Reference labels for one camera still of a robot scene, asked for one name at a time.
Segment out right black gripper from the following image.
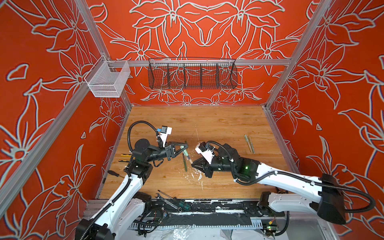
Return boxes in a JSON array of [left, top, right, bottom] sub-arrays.
[[189, 155, 238, 179]]

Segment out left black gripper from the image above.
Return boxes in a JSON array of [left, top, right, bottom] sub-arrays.
[[146, 141, 187, 164]]

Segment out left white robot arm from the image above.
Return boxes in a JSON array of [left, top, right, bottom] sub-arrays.
[[75, 121, 189, 240]]

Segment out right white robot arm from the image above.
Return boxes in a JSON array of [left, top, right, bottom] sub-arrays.
[[192, 141, 376, 225]]

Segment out silver wrench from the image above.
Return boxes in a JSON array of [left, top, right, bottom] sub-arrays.
[[156, 194, 183, 213]]

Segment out yellow black pliers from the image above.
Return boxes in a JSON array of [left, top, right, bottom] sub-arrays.
[[118, 154, 132, 163]]

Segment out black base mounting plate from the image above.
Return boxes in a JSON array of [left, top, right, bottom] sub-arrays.
[[139, 199, 286, 219]]

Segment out small green circuit board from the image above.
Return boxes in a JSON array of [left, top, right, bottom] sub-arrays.
[[263, 221, 279, 233]]

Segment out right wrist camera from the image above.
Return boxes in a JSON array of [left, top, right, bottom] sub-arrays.
[[195, 142, 215, 165]]

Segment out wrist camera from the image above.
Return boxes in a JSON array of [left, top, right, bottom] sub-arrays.
[[157, 126, 172, 148], [195, 142, 215, 165]]

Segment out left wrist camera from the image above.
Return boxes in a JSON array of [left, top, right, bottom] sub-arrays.
[[157, 126, 172, 148]]

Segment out green handled screwdriver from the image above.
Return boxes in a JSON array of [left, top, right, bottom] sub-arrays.
[[158, 190, 192, 212]]

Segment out white slotted cable duct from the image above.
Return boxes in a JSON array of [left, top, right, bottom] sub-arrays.
[[127, 218, 264, 231]]

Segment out black handled screwdriver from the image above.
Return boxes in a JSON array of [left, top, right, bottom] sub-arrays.
[[108, 170, 125, 179]]

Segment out black wire mesh basket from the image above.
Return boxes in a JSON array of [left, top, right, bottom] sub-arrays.
[[148, 57, 238, 90]]

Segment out white wire mesh basket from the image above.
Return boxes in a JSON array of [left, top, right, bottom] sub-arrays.
[[85, 56, 131, 98]]

